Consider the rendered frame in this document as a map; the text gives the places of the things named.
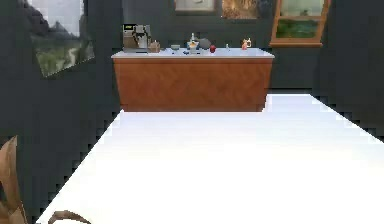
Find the brown wooden kitchen counter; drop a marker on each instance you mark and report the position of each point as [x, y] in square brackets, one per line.
[193, 83]

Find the red apple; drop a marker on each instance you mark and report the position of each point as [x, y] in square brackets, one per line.
[212, 49]

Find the small grey bowl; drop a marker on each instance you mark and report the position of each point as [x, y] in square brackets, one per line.
[175, 47]

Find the dark grey round pot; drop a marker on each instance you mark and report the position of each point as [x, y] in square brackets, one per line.
[204, 43]

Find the small clear glass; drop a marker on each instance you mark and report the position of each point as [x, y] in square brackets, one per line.
[227, 47]

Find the pink orange small jug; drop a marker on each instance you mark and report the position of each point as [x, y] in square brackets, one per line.
[245, 44]

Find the silver coffee machine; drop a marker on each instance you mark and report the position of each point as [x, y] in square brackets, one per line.
[135, 37]

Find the wooden framed window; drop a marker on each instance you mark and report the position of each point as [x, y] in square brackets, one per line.
[298, 23]

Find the pale framed wall picture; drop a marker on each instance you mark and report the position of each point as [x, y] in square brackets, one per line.
[195, 5]

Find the brown framed wall picture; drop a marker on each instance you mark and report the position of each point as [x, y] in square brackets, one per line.
[240, 8]

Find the mountain landscape wall picture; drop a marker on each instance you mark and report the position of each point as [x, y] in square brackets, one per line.
[58, 36]

